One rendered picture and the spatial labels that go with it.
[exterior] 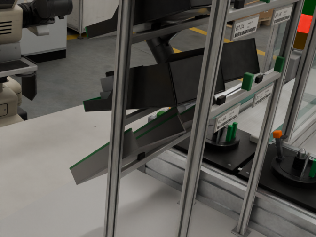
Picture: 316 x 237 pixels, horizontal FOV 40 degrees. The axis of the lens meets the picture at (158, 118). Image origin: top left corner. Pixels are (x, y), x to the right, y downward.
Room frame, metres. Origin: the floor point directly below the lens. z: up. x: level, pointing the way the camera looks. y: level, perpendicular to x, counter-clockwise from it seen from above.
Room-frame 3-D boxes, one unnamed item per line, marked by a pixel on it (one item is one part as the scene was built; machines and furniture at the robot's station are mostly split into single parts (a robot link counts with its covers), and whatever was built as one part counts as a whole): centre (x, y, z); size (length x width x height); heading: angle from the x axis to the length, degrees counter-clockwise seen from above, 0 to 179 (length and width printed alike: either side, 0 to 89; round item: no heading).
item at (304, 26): (1.27, -0.39, 1.33); 0.05 x 0.05 x 0.05
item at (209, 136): (1.18, -0.18, 0.98); 0.14 x 0.14 x 0.02
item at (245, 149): (1.18, -0.18, 0.96); 0.24 x 0.24 x 0.02; 56
